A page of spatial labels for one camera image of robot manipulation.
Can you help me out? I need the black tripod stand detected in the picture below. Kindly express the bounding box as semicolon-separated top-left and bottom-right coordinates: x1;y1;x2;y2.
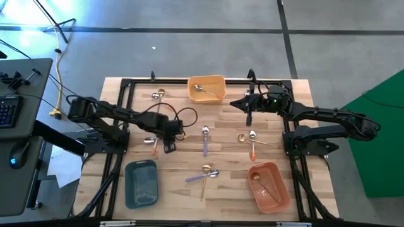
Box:
33;0;77;44

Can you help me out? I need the gold spoon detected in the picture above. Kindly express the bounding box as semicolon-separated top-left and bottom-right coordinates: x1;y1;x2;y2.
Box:
200;163;212;202
237;133;273;147
156;88;166;114
252;172;282;204

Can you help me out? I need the green floor mat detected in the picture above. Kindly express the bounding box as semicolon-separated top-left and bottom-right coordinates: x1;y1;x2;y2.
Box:
342;68;404;199

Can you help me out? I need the black computer mouse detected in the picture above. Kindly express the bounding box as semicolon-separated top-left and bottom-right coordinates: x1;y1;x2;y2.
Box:
8;141;31;170

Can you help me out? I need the white paper sheet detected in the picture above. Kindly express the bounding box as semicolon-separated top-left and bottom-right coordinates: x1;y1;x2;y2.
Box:
47;145;83;189

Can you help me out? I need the teal plastic bin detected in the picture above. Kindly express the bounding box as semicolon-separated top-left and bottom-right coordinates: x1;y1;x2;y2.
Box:
124;159;159;210

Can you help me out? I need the yellow power cable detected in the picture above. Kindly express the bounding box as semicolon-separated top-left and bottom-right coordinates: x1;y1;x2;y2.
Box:
49;25;64;119

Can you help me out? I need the black desk clamp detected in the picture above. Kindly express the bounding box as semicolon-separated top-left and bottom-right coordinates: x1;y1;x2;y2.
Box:
0;67;42;92

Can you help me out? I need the yellow plastic bin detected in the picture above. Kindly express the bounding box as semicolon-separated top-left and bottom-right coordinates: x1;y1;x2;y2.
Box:
187;74;228;105

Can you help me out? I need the black metal table frame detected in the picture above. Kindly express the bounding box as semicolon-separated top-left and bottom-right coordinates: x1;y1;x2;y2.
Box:
74;68;338;227

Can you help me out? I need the terracotta plastic bin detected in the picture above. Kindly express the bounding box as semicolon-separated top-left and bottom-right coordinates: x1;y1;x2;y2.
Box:
247;161;292;214

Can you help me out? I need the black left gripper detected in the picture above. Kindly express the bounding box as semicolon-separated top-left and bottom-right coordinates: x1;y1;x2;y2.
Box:
156;115;185;155

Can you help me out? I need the black keyboard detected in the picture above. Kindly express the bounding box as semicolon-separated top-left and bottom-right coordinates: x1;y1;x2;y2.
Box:
0;95;25;129

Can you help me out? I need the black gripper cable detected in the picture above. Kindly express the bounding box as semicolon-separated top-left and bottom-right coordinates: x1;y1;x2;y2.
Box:
138;102;199;142

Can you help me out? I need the grey desk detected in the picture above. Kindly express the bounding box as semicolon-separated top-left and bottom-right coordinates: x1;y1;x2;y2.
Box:
0;57;86;218

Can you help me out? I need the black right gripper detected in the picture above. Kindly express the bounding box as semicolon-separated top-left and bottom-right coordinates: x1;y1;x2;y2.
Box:
230;83;290;127

